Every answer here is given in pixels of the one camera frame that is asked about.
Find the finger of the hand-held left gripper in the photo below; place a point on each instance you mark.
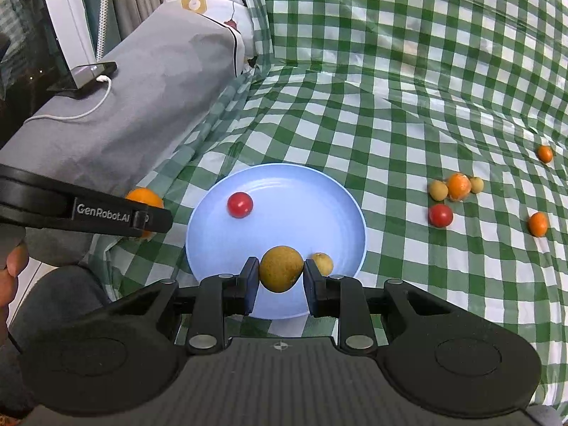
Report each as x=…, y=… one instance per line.
x=153, y=222

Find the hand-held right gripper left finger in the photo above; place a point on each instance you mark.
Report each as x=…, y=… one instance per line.
x=250, y=286

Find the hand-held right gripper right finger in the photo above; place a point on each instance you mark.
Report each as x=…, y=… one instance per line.
x=313, y=286

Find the yellow-brown longan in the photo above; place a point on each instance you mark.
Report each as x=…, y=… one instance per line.
x=282, y=270
x=438, y=190
x=476, y=185
x=324, y=262

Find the bare orange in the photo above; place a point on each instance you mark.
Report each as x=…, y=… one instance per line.
x=144, y=197

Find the light blue plate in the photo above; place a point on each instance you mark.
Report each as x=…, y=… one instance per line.
x=284, y=213

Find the red cherry tomato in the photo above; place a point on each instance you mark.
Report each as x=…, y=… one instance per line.
x=240, y=204
x=440, y=215

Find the plastic-wrapped orange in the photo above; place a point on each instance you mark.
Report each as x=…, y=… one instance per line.
x=459, y=187

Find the small orange kumquat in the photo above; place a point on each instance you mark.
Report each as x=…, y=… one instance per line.
x=545, y=154
x=538, y=224

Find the person's left hand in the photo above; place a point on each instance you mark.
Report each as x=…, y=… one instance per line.
x=13, y=266

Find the grey fabric cover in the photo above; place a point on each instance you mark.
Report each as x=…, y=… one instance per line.
x=155, y=111

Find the black smartphone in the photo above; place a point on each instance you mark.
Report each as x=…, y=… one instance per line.
x=95, y=71

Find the dark glass panel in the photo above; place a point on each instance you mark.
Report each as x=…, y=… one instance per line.
x=22, y=62

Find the green checkered tablecloth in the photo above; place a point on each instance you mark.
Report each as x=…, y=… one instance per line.
x=399, y=97

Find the white floral printed cloth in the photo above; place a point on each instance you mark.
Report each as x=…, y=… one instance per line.
x=217, y=4

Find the white appliance frame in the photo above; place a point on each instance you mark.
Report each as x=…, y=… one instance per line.
x=66, y=17

